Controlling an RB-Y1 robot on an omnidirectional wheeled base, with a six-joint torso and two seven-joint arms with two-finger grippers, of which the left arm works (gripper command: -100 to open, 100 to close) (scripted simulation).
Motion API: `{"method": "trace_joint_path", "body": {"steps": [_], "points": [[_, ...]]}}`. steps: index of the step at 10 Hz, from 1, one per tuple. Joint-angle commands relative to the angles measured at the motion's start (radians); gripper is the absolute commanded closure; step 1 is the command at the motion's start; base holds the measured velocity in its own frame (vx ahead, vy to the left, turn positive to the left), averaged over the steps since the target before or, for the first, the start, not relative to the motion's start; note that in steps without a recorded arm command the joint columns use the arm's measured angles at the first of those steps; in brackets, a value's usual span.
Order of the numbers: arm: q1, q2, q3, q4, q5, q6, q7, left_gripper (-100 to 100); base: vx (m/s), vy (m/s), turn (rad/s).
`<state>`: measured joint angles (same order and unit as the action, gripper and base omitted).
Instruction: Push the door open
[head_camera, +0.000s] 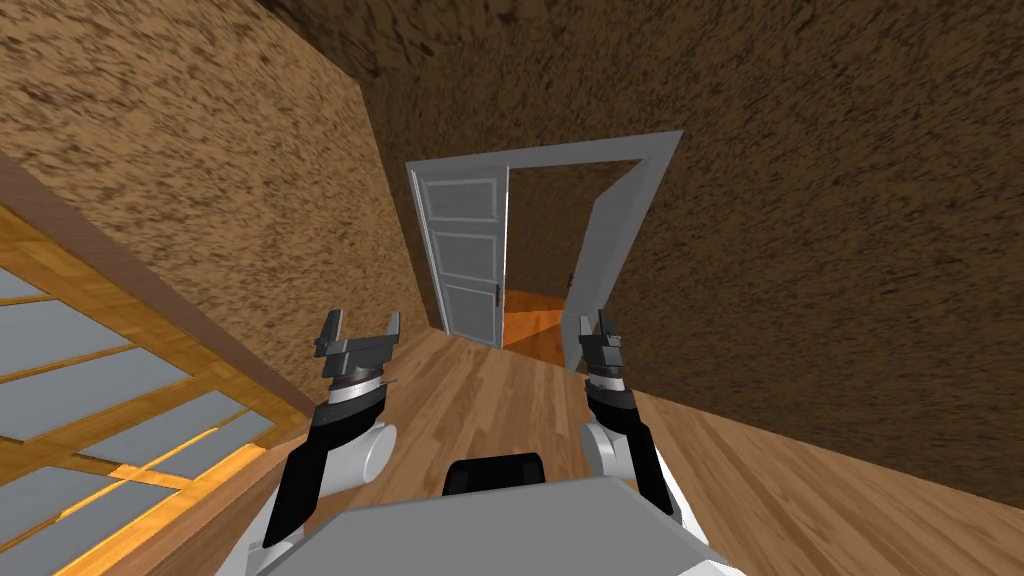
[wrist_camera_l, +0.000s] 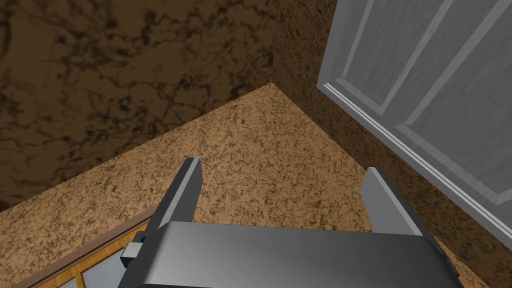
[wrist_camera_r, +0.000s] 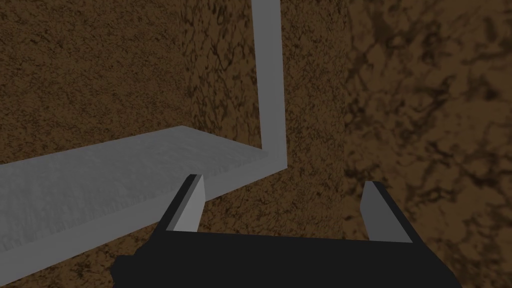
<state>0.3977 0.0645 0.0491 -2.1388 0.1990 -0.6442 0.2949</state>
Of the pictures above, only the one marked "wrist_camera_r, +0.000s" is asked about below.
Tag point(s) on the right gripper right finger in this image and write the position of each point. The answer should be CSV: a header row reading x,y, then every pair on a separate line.
x,y
382,220

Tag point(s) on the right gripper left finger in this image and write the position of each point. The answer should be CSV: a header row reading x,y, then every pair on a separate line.
x,y
188,208

